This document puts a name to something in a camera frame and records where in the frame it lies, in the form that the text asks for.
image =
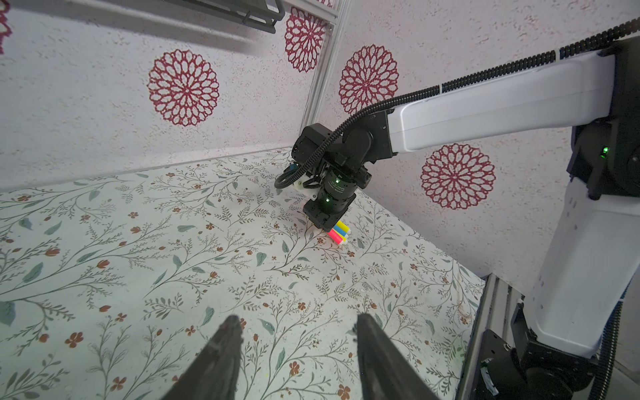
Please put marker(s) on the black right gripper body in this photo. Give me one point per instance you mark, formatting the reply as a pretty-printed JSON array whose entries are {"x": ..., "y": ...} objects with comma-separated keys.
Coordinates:
[{"x": 336, "y": 193}]

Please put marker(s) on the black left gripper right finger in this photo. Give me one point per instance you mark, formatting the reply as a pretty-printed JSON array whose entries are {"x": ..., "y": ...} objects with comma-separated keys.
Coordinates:
[{"x": 384, "y": 371}]

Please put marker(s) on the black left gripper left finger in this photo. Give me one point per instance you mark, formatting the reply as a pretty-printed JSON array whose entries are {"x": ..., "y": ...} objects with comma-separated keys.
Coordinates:
[{"x": 213, "y": 375}]

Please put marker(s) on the blue highlighter pen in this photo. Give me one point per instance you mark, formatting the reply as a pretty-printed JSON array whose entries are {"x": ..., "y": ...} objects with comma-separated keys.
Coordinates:
[{"x": 339, "y": 230}]

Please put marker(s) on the pink highlighter pen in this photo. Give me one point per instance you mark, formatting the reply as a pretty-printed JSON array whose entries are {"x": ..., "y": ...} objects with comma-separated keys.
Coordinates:
[{"x": 336, "y": 237}]

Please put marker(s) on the yellow highlighter pen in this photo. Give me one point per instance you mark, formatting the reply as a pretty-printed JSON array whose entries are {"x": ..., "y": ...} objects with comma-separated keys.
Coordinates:
[
  {"x": 343, "y": 227},
  {"x": 339, "y": 232}
]

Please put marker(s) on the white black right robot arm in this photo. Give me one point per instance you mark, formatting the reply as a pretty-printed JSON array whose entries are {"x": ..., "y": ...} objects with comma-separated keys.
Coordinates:
[{"x": 532, "y": 167}]

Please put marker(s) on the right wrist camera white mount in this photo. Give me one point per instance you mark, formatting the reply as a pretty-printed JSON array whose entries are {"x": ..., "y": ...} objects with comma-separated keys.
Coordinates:
[{"x": 306, "y": 185}]

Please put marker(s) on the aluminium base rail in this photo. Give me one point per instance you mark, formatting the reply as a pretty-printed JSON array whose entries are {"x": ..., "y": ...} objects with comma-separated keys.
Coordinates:
[{"x": 492, "y": 335}]

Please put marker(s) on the dark grey wall shelf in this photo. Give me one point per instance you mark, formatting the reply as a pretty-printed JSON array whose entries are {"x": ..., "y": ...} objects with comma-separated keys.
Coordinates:
[{"x": 259, "y": 15}]

